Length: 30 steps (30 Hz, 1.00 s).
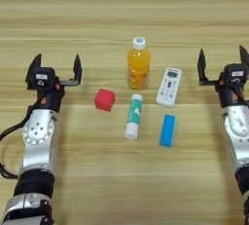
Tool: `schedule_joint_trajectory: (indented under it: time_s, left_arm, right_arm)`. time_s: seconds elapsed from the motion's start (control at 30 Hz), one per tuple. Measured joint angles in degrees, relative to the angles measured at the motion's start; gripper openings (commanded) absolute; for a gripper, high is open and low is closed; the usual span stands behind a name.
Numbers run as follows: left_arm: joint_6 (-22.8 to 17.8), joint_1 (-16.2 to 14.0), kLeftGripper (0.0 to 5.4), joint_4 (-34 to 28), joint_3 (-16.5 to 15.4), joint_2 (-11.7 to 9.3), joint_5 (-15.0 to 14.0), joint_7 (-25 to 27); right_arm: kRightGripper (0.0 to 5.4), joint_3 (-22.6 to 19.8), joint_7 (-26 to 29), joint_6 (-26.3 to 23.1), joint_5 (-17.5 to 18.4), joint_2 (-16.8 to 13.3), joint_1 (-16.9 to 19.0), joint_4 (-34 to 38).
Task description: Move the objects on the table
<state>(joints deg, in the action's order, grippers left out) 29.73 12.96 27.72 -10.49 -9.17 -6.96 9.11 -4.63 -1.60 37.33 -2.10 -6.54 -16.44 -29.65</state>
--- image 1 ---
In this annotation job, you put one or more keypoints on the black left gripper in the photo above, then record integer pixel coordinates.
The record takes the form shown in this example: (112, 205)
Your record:
(50, 99)

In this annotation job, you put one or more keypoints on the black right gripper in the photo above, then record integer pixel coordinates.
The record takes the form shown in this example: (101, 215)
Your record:
(231, 95)

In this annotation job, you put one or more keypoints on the red cube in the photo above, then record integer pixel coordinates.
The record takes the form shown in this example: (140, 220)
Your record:
(104, 100)

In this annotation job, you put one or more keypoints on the orange juice bottle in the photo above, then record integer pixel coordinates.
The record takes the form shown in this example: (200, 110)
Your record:
(138, 66)

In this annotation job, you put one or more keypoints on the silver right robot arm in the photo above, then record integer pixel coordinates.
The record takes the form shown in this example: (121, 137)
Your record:
(238, 131)

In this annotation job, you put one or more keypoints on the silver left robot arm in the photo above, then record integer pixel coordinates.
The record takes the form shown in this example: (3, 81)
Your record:
(39, 138)

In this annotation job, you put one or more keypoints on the right gripper labelled black box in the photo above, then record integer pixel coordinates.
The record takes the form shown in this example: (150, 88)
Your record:
(236, 73)

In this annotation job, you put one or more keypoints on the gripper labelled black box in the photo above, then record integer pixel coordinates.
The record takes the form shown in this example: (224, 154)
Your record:
(236, 73)
(41, 77)

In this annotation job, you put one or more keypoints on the left gripper labelled black box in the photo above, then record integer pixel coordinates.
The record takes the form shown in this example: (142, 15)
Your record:
(41, 77)

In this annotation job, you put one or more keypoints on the white remote control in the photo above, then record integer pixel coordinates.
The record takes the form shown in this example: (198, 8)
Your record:
(168, 87)

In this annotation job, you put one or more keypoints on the blue rectangular block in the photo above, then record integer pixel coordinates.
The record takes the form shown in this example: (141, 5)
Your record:
(167, 131)

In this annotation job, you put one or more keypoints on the white and green tube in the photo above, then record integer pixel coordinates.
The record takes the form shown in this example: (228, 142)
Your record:
(134, 115)

